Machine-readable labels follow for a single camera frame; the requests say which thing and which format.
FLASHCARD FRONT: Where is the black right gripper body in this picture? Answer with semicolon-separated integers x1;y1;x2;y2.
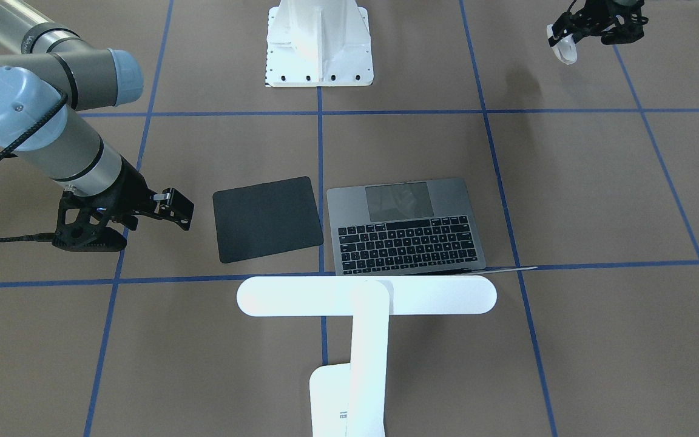
52;167;195;252

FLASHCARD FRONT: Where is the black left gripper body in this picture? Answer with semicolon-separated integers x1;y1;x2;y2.
547;1;649;46

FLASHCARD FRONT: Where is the white computer mouse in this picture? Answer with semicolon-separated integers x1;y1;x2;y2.
546;24;578;66

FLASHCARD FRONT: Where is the black mouse pad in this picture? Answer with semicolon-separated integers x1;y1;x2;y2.
212;176;324;265

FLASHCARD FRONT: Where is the grey laptop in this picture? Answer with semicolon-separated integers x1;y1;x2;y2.
326;177;538;277

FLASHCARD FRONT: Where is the white desk lamp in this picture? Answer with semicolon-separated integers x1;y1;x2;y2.
237;276;498;436

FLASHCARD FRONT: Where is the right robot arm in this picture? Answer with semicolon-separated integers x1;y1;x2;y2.
0;1;194;252

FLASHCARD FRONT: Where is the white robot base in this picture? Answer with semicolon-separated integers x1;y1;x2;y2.
265;1;374;87

